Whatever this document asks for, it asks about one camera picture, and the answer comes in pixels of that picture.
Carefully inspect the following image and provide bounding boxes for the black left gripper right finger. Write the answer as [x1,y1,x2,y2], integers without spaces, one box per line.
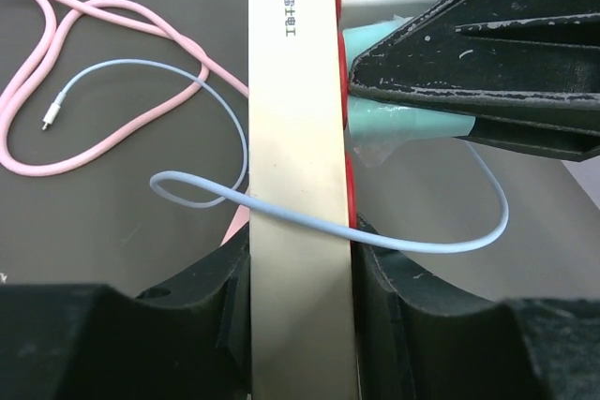
[352,243,599,399]

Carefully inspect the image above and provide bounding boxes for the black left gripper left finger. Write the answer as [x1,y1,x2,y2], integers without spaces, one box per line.
[1,228,251,399]

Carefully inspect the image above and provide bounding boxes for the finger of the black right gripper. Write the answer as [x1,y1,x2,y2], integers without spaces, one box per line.
[350,0,599,105]
[349,83,599,162]

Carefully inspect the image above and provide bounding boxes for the beige red power strip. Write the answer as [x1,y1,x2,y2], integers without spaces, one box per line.
[248,0,358,399]

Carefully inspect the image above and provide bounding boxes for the light teal usb charger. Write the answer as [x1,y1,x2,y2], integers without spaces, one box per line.
[342,16,475,167]

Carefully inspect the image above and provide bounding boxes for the pink power strip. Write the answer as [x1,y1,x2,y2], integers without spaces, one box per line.
[220,205,249,245]

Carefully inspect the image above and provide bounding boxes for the light blue usb cable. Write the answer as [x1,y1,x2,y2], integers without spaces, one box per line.
[39,60,511,256]

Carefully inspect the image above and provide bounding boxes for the pink power cord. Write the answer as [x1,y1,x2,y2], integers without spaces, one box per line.
[0,0,252,179]

